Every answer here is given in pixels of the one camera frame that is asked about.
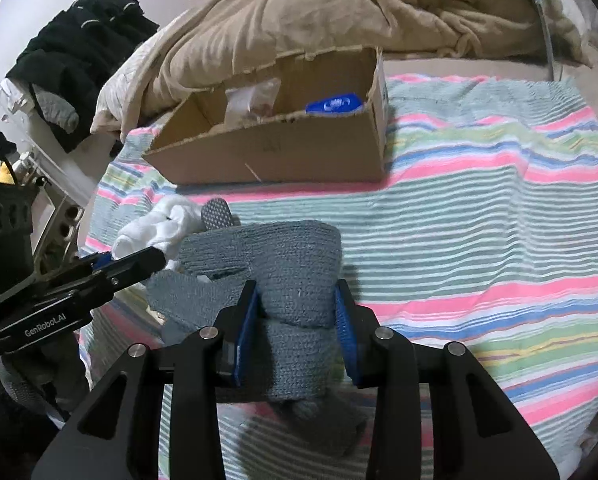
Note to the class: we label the grey knitted sock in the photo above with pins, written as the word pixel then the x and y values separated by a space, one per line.
pixel 289 270

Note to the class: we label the blue plastic item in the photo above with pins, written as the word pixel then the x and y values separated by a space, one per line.
pixel 334 104

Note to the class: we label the yellow item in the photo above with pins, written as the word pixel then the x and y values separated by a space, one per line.
pixel 4 174

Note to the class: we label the white patterned quilt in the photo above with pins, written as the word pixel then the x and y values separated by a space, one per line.
pixel 124 87

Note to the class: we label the white sock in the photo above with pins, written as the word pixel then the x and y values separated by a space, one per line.
pixel 174 225

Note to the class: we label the clear plastic bag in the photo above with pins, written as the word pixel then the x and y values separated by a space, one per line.
pixel 251 102

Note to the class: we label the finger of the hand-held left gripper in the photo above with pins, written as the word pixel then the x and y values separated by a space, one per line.
pixel 99 260
pixel 134 265

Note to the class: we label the black clothing pile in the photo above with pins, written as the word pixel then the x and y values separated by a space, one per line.
pixel 79 40

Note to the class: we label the beige blanket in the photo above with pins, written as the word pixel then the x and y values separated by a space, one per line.
pixel 279 10

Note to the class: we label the grey cloth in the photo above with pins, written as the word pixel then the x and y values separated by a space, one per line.
pixel 54 107

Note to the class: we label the cardboard box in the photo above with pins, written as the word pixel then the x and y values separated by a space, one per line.
pixel 279 150

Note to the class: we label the striped bed blanket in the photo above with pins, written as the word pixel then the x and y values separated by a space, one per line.
pixel 479 210

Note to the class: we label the person's left hand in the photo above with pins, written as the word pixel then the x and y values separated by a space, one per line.
pixel 4 235

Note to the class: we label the metal pole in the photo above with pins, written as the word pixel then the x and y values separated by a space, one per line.
pixel 546 35

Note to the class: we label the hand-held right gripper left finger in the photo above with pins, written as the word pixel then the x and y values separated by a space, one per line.
pixel 245 330

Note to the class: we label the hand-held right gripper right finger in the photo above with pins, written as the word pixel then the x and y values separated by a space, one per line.
pixel 346 335

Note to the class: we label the white rack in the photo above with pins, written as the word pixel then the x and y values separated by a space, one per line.
pixel 54 180

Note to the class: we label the grey dotted sock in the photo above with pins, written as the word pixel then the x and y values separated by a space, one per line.
pixel 216 214

